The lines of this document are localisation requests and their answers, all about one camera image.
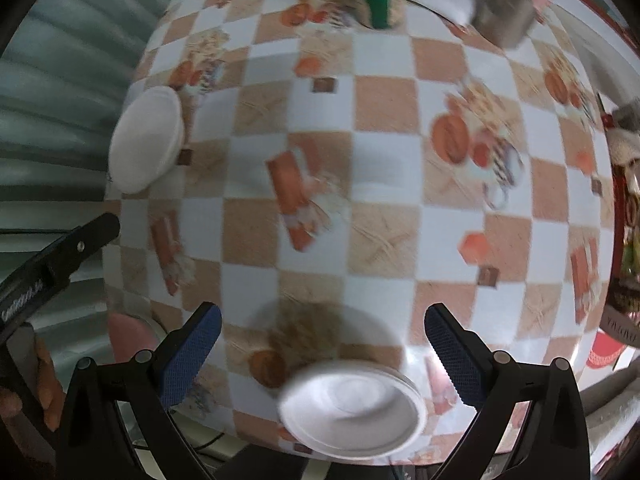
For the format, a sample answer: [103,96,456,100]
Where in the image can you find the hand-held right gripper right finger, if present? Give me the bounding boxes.
[424,302,592,480]

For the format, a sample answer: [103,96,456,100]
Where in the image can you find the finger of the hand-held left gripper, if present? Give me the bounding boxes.
[37,212,121,286]

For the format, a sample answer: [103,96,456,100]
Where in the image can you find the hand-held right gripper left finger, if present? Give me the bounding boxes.
[55,301,223,480]

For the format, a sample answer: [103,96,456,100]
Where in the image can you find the small white bowl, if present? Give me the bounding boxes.
[278,360,427,460]
[108,86,185,194]

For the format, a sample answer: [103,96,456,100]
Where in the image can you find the person's left hand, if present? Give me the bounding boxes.
[0,332,65,432]

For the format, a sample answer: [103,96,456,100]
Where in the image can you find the red printed packet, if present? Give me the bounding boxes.
[585,310,640,373]

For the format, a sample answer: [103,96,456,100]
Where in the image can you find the checkered printed tablecloth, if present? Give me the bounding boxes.
[101,0,617,465]

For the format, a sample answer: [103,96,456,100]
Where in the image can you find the metal cup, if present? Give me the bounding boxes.
[472,0,563,50]

